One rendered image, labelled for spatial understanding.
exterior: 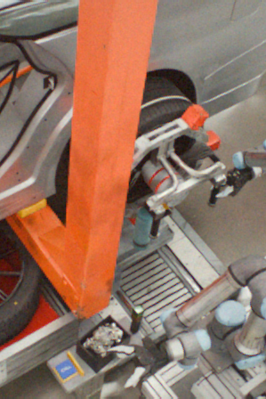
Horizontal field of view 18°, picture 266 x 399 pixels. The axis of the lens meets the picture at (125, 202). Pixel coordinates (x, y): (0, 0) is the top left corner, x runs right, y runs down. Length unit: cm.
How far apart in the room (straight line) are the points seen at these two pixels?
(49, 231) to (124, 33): 159
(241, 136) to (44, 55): 227
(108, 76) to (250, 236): 244
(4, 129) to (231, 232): 162
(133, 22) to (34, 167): 138
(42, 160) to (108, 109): 104
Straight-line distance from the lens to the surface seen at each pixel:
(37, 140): 346
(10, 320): 375
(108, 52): 237
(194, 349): 290
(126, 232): 431
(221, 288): 293
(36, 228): 377
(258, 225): 477
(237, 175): 378
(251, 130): 521
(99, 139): 265
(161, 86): 372
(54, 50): 311
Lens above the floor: 381
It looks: 54 degrees down
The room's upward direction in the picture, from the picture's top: 9 degrees clockwise
